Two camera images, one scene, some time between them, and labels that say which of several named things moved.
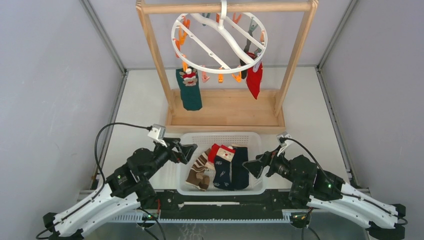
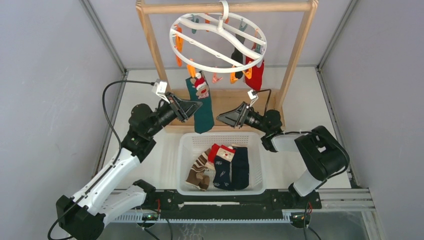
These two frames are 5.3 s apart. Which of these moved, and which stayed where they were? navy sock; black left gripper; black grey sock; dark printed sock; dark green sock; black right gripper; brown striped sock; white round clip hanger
Moved: black grey sock; dark green sock; black right gripper; black left gripper; white round clip hanger
Stayed: dark printed sock; navy sock; brown striped sock
